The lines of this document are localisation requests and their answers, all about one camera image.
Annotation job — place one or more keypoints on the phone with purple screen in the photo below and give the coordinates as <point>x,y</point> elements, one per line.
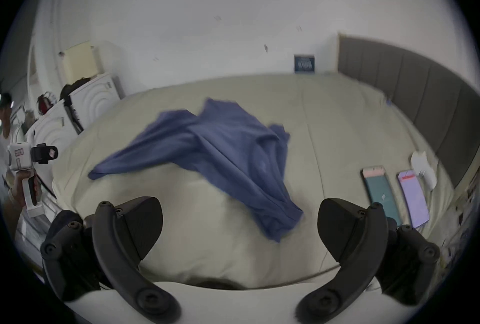
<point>413,199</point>

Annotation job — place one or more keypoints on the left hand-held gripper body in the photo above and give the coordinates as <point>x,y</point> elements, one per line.
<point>20,157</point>

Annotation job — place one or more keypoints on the grey padded headboard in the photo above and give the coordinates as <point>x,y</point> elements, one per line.
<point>412,90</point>

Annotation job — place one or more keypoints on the dark blue shirt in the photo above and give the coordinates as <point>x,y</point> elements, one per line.
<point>225,154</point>

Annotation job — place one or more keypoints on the bed with beige sheet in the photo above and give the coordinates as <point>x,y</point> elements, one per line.
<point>337,127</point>

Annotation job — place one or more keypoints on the white washing machine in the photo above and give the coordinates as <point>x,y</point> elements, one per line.
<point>95,99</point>
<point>52,127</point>

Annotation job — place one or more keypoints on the phone with teal screen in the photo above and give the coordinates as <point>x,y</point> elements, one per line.
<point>382,197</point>

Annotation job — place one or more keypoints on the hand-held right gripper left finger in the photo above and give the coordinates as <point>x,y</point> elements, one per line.
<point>112,258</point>

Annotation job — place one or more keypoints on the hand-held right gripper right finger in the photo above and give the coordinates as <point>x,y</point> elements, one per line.
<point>360,240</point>

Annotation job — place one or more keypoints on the small dark blue box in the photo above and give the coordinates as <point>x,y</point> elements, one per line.
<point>303,64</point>

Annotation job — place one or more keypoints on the person's body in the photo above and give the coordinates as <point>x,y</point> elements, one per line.
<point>4,135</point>

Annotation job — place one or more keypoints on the white crumpled paper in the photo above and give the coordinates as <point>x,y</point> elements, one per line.
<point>423,169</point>

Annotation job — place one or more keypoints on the person's left hand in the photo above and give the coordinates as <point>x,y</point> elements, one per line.
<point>15,185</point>

